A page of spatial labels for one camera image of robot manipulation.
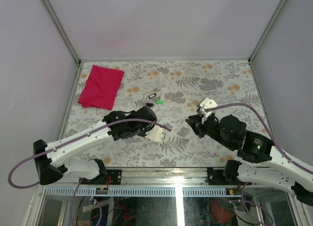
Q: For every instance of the magenta cloth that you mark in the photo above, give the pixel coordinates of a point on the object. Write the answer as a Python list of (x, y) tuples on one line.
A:
[(101, 88)]

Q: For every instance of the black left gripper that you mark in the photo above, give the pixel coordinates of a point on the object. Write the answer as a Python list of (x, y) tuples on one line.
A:
[(144, 133)]

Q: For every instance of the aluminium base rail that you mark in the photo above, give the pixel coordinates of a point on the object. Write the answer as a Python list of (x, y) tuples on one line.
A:
[(152, 182)]

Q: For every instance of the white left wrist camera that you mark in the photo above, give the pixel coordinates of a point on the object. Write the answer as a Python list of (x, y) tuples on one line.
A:
[(156, 134)]

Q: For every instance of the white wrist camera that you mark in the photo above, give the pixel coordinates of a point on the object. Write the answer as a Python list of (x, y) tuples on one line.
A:
[(156, 134), (205, 108)]

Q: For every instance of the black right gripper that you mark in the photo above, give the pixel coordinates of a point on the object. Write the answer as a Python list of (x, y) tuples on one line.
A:
[(195, 121)]

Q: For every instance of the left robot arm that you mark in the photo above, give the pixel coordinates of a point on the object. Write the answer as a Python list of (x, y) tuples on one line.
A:
[(54, 160)]

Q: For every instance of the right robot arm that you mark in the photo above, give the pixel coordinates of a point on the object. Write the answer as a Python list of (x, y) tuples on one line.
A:
[(261, 162)]

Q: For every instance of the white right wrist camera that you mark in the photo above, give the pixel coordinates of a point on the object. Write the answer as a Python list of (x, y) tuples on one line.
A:
[(205, 108)]

